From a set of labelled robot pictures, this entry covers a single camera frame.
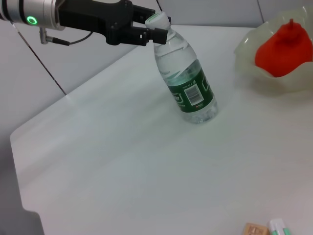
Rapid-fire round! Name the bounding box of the small wooden cork block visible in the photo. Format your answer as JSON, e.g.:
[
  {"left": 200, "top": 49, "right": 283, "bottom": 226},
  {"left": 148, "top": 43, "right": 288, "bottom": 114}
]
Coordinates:
[{"left": 243, "top": 222, "right": 269, "bottom": 235}]

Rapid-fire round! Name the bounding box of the clear green-label water bottle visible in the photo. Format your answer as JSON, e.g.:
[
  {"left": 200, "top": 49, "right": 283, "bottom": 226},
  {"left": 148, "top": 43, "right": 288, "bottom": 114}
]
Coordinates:
[{"left": 144, "top": 11, "right": 219, "bottom": 124}]

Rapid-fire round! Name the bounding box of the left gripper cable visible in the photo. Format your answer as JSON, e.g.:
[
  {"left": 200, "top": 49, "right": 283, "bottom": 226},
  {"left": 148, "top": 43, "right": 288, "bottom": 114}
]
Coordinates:
[{"left": 39, "top": 27, "right": 95, "bottom": 47}]

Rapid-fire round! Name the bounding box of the green glass fruit plate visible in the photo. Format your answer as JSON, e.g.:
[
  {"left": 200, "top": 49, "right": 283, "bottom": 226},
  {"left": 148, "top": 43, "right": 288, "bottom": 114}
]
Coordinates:
[{"left": 234, "top": 6, "right": 313, "bottom": 94}]

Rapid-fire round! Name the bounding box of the green toothbrush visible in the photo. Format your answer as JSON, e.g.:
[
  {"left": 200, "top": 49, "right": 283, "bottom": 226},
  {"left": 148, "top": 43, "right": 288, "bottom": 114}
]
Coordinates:
[{"left": 268, "top": 217, "right": 291, "bottom": 235}]

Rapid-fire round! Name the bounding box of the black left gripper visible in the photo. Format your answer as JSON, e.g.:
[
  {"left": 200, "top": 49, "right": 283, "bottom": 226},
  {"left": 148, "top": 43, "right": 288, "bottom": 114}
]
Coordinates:
[{"left": 56, "top": 0, "right": 172, "bottom": 47}]

